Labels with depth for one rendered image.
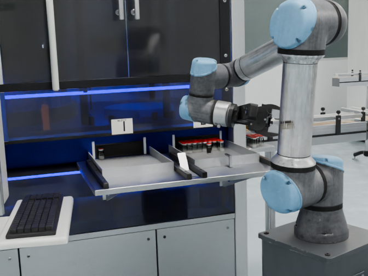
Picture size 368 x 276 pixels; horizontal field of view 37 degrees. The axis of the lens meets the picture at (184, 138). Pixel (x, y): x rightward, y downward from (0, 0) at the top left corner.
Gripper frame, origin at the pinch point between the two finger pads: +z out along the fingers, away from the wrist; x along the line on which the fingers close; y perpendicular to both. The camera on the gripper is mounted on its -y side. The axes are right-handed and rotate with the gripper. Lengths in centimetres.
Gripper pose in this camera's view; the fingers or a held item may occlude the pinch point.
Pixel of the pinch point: (297, 125)
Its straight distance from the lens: 159.5
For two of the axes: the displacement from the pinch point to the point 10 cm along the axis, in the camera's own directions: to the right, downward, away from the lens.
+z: 9.4, 1.7, -3.1
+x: -2.0, 9.8, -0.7
